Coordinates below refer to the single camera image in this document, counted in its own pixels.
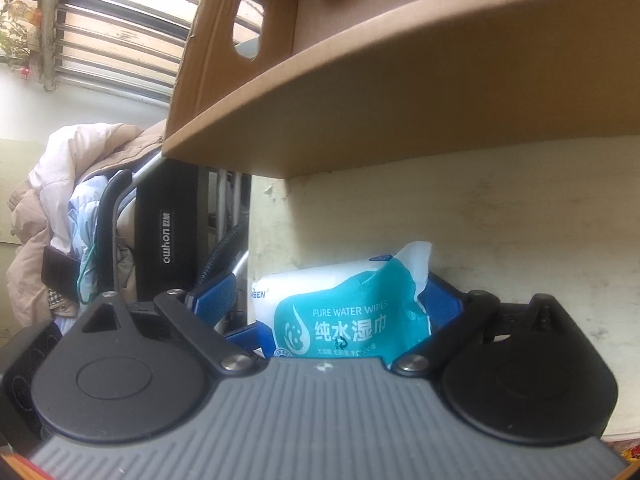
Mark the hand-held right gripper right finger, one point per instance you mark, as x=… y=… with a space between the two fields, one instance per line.
x=442 y=305

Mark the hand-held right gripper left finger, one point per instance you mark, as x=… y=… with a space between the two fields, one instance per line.
x=207 y=302

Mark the teal wet wipes pack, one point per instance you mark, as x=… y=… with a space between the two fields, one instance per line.
x=340 y=320

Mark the brown cardboard box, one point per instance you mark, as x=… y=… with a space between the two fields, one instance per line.
x=400 y=85

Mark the black chair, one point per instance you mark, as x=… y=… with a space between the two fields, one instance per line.
x=165 y=230

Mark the light blue garment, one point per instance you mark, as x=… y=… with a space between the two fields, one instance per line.
x=85 y=215

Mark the pile of clothes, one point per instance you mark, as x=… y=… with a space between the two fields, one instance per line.
x=50 y=180

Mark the black speaker box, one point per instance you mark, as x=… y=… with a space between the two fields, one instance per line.
x=22 y=380

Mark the metal window grille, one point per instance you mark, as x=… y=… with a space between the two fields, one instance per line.
x=110 y=35

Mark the potted plant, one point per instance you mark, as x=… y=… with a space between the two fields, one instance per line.
x=17 y=35

